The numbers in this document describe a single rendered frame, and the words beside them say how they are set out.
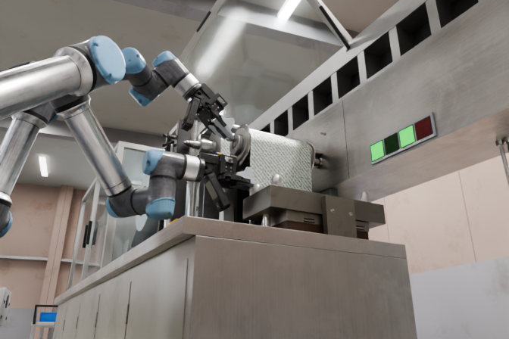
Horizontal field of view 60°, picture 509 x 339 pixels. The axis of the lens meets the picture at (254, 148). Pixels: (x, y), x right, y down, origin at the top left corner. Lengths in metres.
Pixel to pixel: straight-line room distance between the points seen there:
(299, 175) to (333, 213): 0.29
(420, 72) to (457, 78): 0.14
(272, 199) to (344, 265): 0.25
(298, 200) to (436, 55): 0.56
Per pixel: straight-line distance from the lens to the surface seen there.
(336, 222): 1.24
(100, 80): 1.11
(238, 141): 1.44
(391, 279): 1.28
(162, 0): 5.21
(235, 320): 1.00
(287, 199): 1.18
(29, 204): 12.91
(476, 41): 1.28
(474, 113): 1.21
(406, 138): 1.33
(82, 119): 1.24
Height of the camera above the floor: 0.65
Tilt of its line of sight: 23 degrees up
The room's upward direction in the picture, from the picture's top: straight up
